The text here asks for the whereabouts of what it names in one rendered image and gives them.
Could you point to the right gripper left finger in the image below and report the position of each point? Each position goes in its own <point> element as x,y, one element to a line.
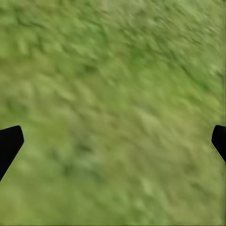
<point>11,140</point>

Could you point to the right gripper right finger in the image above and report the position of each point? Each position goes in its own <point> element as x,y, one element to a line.
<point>219,140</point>

